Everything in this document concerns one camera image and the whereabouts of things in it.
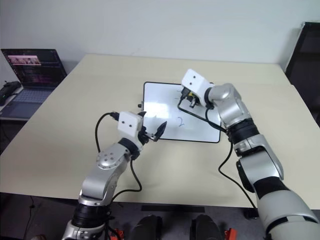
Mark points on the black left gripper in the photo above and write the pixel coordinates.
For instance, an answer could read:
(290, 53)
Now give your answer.
(144, 137)

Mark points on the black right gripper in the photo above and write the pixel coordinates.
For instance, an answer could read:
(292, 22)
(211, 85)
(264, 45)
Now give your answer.
(186, 93)

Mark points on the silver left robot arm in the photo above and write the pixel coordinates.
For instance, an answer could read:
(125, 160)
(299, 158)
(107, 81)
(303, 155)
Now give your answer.
(100, 175)

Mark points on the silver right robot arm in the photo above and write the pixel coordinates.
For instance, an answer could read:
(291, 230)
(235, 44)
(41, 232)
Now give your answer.
(262, 165)

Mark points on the white black-framed whiteboard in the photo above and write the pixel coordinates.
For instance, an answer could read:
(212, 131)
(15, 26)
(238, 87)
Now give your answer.
(162, 110)

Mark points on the small black whiteboard side clip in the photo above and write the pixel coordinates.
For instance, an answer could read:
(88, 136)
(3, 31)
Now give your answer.
(140, 105)

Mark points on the dark rounded shape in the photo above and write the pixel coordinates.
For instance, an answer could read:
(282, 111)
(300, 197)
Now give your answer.
(146, 228)

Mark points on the black chair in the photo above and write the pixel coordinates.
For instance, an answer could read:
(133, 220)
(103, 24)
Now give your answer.
(303, 65)

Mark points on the black table leg foot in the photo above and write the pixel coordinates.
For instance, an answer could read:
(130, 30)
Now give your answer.
(250, 214)

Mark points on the open dark laptop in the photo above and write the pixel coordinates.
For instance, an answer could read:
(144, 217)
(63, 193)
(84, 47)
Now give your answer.
(35, 75)

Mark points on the black handheld device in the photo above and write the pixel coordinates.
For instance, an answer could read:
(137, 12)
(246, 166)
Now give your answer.
(8, 91)

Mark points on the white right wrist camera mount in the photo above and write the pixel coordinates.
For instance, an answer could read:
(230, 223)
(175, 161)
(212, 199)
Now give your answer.
(196, 82)

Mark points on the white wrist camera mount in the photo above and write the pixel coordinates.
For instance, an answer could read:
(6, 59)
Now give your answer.
(128, 123)
(196, 82)

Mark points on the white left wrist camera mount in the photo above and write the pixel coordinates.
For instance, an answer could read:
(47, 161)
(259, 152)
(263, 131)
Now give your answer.
(128, 123)

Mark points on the black table frame bar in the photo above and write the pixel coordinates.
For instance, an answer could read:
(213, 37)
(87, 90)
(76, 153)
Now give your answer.
(172, 208)

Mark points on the red bracket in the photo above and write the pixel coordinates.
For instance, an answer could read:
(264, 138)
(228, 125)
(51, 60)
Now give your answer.
(120, 233)
(230, 234)

